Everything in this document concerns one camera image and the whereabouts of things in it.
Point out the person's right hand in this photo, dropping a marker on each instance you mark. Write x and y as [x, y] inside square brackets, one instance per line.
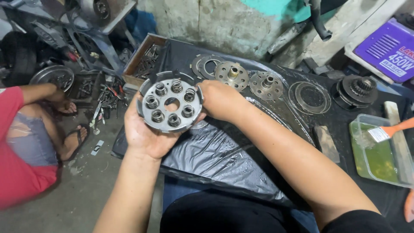
[223, 102]

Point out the person's left hand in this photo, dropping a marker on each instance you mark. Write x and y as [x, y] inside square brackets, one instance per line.
[144, 139]

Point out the clutch plate with springs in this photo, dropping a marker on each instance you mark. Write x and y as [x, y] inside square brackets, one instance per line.
[171, 103]

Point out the brass-centred clutch hub disc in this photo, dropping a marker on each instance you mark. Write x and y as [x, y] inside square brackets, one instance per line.
[232, 76]

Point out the stack of grey clutch rings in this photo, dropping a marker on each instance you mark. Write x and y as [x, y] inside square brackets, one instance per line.
[205, 66]

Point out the steel-centred clutch hub disc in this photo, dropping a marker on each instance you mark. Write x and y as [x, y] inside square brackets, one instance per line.
[267, 85]

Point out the white paper scrap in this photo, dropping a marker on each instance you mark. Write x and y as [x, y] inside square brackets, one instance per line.
[97, 148]

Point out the black plastic sheet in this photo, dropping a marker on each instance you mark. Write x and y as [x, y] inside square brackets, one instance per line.
[210, 158]

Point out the heap of tools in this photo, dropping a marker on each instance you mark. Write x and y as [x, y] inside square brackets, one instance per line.
[103, 93]

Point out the wooden box of tools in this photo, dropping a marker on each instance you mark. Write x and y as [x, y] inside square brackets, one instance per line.
[145, 60]

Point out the grey metal pipe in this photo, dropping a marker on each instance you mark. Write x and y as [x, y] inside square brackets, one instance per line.
[286, 37]

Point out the round metal drum wheel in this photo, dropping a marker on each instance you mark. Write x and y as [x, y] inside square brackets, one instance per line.
[51, 77]

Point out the person's black shirt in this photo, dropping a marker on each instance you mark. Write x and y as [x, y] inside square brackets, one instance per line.
[226, 213]

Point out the small wooden block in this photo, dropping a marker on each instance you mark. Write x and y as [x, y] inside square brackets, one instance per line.
[326, 144]

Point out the black exhaust pipe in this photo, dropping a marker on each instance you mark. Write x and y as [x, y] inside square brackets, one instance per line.
[320, 22]

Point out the blue metal stand with engine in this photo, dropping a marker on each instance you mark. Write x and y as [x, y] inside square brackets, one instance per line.
[93, 19]

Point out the black clutch gear assembly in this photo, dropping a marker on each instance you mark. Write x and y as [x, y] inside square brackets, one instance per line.
[355, 92]

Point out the black tyre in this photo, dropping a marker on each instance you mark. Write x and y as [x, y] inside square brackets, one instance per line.
[19, 58]

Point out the clear tub of green liquid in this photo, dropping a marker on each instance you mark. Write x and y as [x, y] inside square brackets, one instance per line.
[378, 158]

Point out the purple welding machine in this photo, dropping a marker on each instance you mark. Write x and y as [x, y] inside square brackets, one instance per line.
[388, 51]

